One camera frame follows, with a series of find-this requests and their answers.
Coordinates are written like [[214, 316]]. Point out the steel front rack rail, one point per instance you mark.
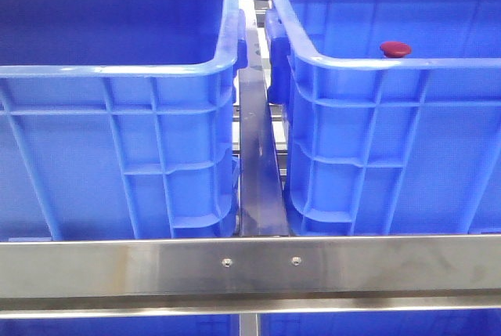
[[182, 277]]

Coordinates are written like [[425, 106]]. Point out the steel centre divider bar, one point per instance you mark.
[[263, 212]]

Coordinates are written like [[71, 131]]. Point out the red mushroom push button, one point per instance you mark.
[[395, 49]]

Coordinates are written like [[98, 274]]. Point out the right blue plastic crate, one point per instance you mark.
[[379, 146]]

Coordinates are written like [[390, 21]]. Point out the left rail screw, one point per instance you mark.
[[227, 262]]

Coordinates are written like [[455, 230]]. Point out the rail screw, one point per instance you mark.
[[296, 260], [227, 262]]

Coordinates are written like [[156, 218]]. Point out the left blue plastic crate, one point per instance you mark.
[[116, 118]]

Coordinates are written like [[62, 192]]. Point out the steel vertical rack post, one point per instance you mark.
[[249, 324]]

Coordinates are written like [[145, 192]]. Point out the lower left blue crate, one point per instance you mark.
[[153, 325]]

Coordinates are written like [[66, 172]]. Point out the lower right blue crate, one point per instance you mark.
[[421, 322]]

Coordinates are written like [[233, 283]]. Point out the right rail screw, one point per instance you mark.
[[296, 260]]

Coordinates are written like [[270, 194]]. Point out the blue plastic crate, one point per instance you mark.
[[116, 118], [379, 146]]

